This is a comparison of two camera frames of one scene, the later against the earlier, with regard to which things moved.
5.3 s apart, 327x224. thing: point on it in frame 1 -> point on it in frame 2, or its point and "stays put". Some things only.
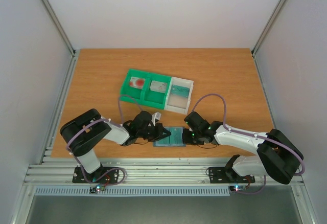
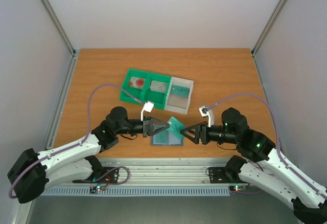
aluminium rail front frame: [139, 172] stays put
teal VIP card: [176, 137] -> [175, 127]
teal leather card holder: [176, 139] stays put
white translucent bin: [179, 95] stays put
